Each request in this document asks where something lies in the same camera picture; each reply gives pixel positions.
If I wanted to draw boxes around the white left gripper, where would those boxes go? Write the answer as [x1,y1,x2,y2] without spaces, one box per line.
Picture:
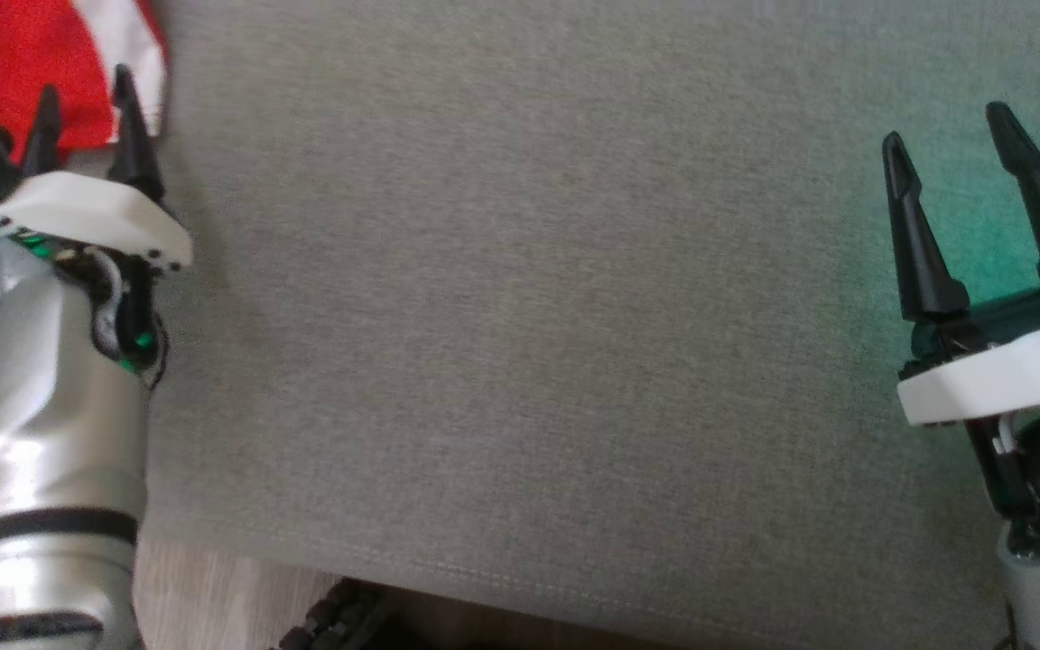
[0,64,194,274]

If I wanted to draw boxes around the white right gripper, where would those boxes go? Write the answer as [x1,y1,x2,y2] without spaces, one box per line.
[880,100,1040,427]

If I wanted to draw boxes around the red shorts with white stripe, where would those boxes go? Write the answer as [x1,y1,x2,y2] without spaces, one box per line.
[0,0,170,165]

